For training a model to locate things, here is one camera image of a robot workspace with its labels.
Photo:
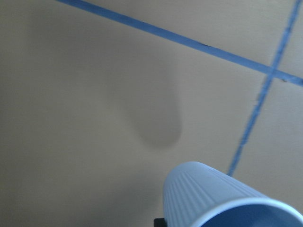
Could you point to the blue ribbed plastic cup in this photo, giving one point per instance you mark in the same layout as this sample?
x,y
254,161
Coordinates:
x,y
197,195

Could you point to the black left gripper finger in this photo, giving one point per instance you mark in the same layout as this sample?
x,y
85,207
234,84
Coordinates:
x,y
159,222

